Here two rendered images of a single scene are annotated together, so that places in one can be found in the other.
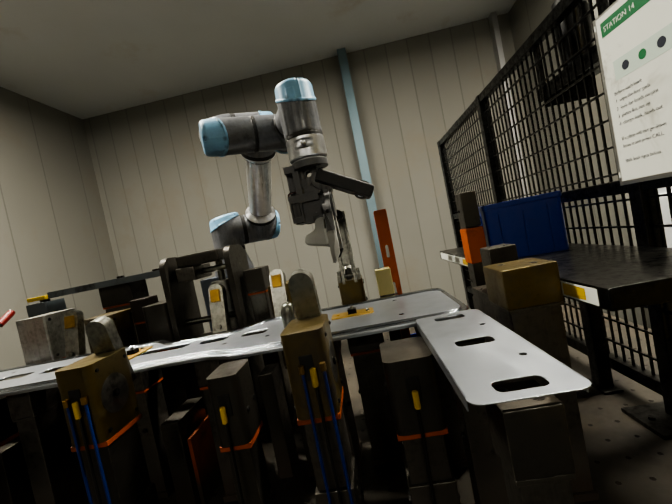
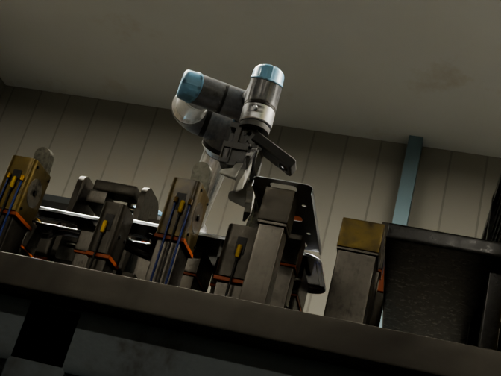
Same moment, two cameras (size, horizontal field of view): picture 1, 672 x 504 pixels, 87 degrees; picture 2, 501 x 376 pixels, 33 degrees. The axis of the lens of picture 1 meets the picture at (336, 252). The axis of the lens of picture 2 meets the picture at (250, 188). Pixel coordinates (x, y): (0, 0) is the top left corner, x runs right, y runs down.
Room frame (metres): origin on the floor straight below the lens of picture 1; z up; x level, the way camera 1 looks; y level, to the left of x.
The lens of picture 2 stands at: (-0.95, -0.30, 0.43)
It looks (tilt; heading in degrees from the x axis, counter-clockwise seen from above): 24 degrees up; 10
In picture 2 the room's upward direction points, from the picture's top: 16 degrees clockwise
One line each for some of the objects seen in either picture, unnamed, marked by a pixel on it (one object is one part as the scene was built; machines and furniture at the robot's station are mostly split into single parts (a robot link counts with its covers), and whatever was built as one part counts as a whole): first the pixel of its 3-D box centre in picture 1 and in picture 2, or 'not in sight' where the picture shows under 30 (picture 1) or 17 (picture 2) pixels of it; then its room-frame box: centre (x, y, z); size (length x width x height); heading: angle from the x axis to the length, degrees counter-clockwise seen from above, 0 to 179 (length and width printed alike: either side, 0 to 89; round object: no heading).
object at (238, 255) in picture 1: (222, 341); (89, 280); (0.93, 0.34, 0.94); 0.18 x 0.13 x 0.49; 86
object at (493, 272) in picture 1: (537, 375); (345, 317); (0.55, -0.27, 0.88); 0.08 x 0.08 x 0.36; 86
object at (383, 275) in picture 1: (397, 344); not in sight; (0.81, -0.10, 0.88); 0.04 x 0.04 x 0.37; 86
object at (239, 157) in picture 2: (312, 193); (244, 150); (0.70, 0.02, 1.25); 0.09 x 0.08 x 0.12; 86
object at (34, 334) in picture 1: (69, 388); not in sight; (0.93, 0.77, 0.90); 0.13 x 0.08 x 0.41; 176
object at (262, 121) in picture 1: (280, 132); (245, 107); (0.79, 0.07, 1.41); 0.11 x 0.11 x 0.08; 20
